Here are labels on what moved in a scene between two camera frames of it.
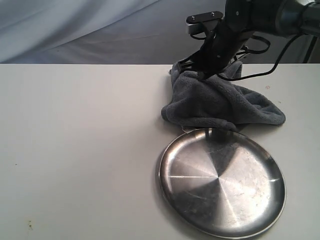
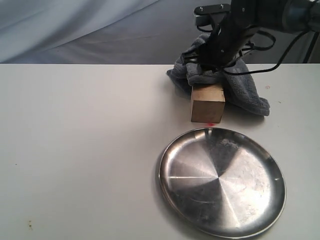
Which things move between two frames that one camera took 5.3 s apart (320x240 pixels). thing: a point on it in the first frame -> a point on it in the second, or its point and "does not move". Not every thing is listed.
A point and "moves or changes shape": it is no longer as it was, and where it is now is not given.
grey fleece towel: x=221 y=100 moves or changes shape
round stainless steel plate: x=223 y=182 does not move
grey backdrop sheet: x=115 y=32 does not move
